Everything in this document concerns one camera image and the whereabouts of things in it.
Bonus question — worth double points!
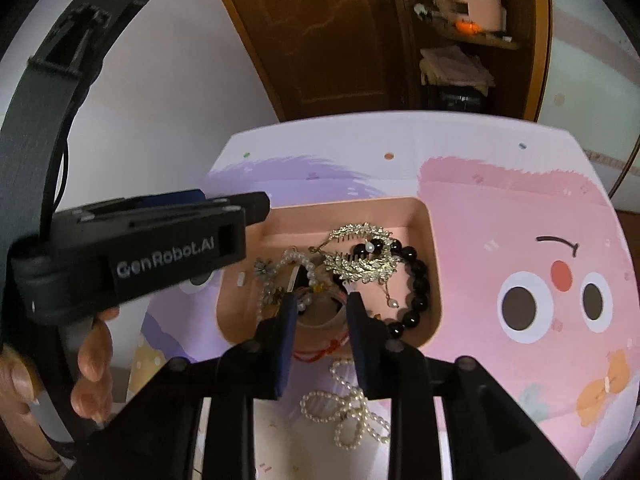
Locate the pale blue floral wardrobe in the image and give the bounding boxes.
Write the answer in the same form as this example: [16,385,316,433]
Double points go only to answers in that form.
[537,0,640,211]

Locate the brown wooden door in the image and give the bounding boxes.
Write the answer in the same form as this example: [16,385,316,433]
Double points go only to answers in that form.
[202,0,401,122]

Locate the red string gold bracelet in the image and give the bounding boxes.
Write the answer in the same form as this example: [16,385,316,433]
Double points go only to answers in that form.
[292,280,383,363]

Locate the pink plastic box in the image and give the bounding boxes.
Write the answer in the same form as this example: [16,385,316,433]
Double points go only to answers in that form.
[216,197,442,346]

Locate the green flower bracelet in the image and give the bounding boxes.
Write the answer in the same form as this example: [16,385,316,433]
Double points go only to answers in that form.
[252,257,281,306]

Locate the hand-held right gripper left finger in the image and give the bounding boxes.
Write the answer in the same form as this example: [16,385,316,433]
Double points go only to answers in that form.
[65,292,297,480]

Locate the folded pink cloths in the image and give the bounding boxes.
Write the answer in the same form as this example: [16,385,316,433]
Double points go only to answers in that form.
[419,45,496,87]

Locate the person's left hand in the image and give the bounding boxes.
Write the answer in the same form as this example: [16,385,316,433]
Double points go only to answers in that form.
[0,305,121,423]

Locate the pearl bow hair accessory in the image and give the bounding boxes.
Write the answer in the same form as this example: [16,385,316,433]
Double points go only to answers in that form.
[300,357,392,451]

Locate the black bead bracelet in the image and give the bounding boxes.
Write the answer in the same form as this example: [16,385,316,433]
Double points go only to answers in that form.
[352,239,431,341]

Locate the wooden shelf unit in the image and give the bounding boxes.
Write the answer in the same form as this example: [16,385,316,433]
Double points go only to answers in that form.
[390,0,551,121]

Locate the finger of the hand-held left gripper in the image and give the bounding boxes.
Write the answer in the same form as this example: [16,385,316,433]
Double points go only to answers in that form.
[200,191,271,226]
[125,189,207,207]

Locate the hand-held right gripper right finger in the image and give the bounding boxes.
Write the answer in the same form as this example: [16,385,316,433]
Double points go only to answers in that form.
[345,291,581,480]

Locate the white pearl bracelet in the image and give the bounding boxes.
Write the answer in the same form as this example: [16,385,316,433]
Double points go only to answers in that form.
[257,247,318,321]

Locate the gold leaf hair clip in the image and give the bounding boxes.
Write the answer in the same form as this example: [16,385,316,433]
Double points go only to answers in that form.
[309,221,401,311]

